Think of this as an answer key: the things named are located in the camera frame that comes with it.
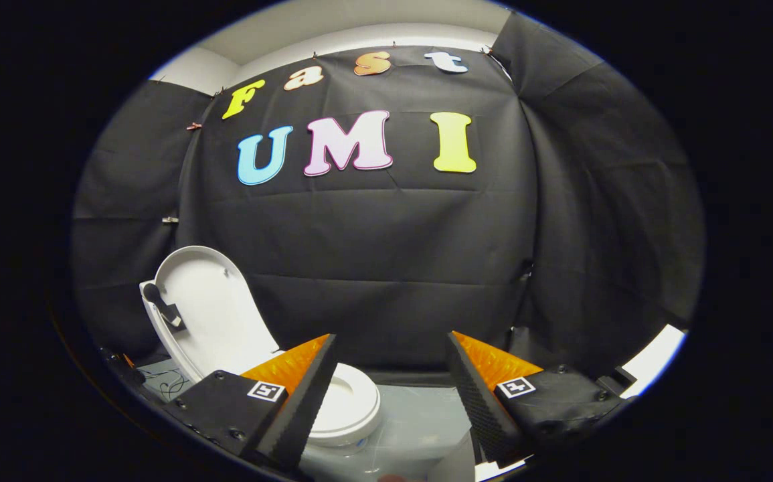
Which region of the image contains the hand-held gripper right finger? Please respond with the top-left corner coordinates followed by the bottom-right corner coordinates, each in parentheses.
top-left (445, 330), bottom-right (628, 466)

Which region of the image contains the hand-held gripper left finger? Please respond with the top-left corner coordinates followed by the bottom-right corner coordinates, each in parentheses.
top-left (162, 333), bottom-right (338, 469)

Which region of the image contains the white toilet lid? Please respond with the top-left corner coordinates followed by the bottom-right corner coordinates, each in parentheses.
top-left (139, 245), bottom-right (281, 384)

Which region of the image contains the black lid pull handle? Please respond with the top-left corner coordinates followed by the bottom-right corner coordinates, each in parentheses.
top-left (143, 283), bottom-right (186, 330)

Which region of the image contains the white toilet seat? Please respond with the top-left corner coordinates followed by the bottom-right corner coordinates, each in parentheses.
top-left (306, 363), bottom-right (382, 447)

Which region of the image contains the black backdrop cloth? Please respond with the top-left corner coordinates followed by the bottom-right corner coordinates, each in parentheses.
top-left (70, 10), bottom-right (706, 389)

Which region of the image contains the black floor cable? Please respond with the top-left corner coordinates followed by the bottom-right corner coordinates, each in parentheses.
top-left (142, 365), bottom-right (189, 402)

